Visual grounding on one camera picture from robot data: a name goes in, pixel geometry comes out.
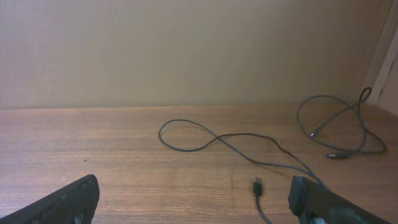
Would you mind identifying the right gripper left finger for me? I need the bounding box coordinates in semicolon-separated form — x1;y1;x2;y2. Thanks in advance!
1;174;100;224

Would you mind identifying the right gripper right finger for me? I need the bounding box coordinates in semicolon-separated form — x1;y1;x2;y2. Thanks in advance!
288;175;389;224

